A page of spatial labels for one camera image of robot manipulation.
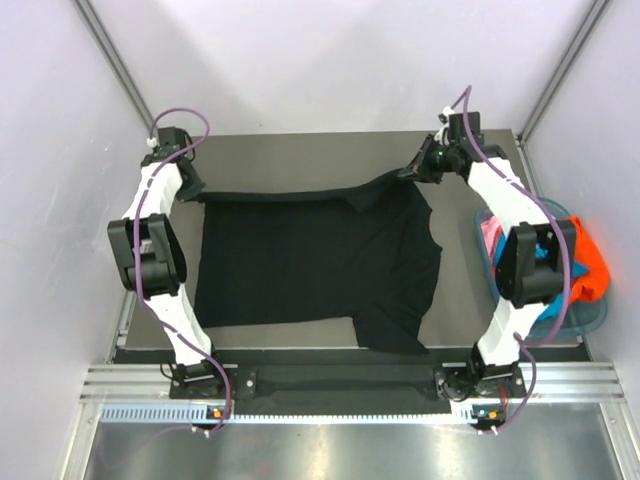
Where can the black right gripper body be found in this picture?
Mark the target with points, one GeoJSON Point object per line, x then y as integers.
{"type": "Point", "coordinates": [434, 162]}

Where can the orange t shirt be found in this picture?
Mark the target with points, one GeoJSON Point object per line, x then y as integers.
{"type": "Point", "coordinates": [590, 277]}

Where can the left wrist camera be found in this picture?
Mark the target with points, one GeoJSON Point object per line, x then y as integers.
{"type": "Point", "coordinates": [168, 140]}

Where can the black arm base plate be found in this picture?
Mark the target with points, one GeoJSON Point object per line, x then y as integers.
{"type": "Point", "coordinates": [452, 363]}

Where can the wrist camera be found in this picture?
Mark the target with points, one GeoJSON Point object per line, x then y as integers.
{"type": "Point", "coordinates": [455, 126]}
{"type": "Point", "coordinates": [168, 140]}

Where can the blue t shirt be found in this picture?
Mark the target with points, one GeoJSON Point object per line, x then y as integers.
{"type": "Point", "coordinates": [530, 272]}

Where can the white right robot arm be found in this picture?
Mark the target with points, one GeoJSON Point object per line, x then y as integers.
{"type": "Point", "coordinates": [495, 355]}

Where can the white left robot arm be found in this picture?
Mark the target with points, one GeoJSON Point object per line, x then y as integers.
{"type": "Point", "coordinates": [151, 263]}

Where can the aluminium frame rail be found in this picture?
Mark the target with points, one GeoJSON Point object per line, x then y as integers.
{"type": "Point", "coordinates": [580, 382]}

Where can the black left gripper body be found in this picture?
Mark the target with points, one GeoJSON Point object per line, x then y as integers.
{"type": "Point", "coordinates": [191, 187]}

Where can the black t shirt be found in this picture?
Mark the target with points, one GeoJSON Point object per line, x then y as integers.
{"type": "Point", "coordinates": [365, 253]}

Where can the pink t shirt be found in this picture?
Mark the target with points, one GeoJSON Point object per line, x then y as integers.
{"type": "Point", "coordinates": [493, 238]}

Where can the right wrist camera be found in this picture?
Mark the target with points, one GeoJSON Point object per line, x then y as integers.
{"type": "Point", "coordinates": [455, 126]}

